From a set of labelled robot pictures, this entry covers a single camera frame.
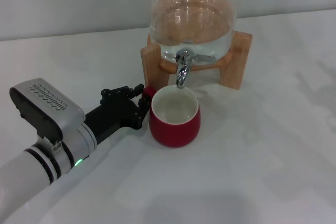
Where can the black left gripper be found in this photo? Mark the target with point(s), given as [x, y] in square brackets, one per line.
[113, 119]

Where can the red ceramic cup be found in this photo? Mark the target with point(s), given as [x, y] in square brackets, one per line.
[174, 132]

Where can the chrome faucet tap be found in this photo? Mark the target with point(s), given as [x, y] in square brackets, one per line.
[182, 73]

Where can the wooden dispenser stand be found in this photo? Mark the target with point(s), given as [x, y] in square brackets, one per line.
[155, 77]

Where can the glass water dispenser jar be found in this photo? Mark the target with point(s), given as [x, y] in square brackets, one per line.
[191, 6]

